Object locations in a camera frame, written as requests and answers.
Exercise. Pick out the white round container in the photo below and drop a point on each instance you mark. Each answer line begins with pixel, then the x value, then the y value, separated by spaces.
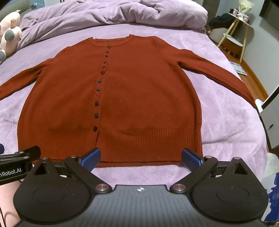
pixel 218 35

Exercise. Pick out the white-edged dark panel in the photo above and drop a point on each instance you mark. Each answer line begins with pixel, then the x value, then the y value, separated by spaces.
pixel 272 96

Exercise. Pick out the magazine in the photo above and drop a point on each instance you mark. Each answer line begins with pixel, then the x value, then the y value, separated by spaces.
pixel 238 68

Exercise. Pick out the purple duvet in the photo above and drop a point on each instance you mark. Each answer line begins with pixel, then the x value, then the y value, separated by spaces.
pixel 98 13

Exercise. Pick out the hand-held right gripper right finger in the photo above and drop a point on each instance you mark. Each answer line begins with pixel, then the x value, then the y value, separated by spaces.
pixel 191 159

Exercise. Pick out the small pink bottles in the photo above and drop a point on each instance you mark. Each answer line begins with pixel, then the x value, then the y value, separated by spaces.
pixel 233 12

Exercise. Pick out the pink plush toy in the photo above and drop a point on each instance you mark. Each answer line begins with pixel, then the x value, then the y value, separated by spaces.
pixel 11 32

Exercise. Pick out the brown round stool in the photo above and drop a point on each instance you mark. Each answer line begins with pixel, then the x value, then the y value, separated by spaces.
pixel 234 47

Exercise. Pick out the red knit cardigan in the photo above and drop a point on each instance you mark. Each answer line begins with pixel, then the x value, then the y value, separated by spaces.
pixel 141 98

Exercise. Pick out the cream wrapped bouquet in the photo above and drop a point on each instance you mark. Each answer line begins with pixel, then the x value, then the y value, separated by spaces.
pixel 244 6

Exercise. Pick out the white drawer cabinet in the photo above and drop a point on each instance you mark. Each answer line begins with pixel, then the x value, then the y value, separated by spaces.
pixel 272 135

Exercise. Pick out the blue white printed bag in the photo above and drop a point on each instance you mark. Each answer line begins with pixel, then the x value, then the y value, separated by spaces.
pixel 272 196

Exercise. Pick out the black cloth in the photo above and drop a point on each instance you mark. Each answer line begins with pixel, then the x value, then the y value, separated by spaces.
pixel 222 20

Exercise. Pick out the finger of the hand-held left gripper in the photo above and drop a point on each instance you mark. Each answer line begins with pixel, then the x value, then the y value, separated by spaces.
pixel 26 153

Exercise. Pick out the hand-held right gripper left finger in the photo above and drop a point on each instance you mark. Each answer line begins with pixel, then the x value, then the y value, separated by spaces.
pixel 91 156

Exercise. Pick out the yellow-legged side table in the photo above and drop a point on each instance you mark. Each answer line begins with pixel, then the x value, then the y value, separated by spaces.
pixel 228 30

